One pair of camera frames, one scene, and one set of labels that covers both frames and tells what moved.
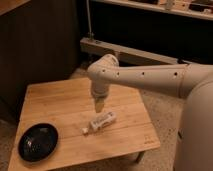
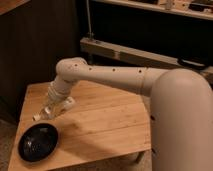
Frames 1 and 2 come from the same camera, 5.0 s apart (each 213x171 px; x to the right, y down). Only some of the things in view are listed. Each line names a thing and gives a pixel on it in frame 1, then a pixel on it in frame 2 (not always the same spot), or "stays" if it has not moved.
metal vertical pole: x=89 y=20 stays
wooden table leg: x=140 y=156 stays
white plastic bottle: x=100 y=122 to x=42 y=116
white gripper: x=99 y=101 to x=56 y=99
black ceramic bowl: x=37 y=142 stays
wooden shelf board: x=180 y=6 stays
